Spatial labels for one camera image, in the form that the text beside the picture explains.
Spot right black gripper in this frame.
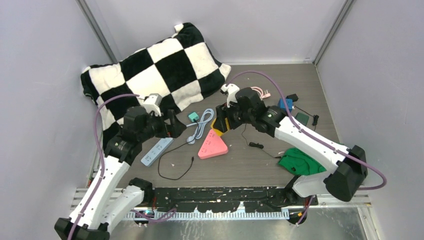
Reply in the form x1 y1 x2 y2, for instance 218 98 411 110
214 97 254 133

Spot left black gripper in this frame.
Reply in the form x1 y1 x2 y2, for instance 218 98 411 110
138 109 187 143

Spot dark green cube socket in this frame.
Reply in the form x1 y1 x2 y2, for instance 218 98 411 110
295 112 310 126

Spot yellow cube socket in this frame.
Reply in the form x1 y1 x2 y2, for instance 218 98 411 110
210 117 230 137

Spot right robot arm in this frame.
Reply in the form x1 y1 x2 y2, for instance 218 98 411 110
211 84 368 205

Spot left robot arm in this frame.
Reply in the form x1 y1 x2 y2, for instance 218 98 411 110
54 106 187 240

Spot teal usb charger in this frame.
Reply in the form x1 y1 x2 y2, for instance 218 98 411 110
188 112 200 122

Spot pink triangular power strip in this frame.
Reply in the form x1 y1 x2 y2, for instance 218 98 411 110
197 129 229 160

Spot pink round power strip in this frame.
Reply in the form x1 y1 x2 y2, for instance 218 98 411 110
250 86 271 100

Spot light blue power strip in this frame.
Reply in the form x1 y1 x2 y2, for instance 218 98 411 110
140 108 216 168

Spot black white checkered pillow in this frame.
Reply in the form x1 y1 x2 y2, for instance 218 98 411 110
80 22 231 144

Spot blue cube socket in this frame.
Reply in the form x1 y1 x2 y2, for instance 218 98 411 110
277 98 294 113

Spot green cloth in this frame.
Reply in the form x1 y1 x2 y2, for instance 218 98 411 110
278 147 326 176

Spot black usb cable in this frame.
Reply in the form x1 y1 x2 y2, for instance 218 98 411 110
157 119 201 181

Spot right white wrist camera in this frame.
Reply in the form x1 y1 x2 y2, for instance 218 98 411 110
220 83 240 108

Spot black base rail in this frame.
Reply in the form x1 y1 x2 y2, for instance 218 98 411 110
148 186 318 213

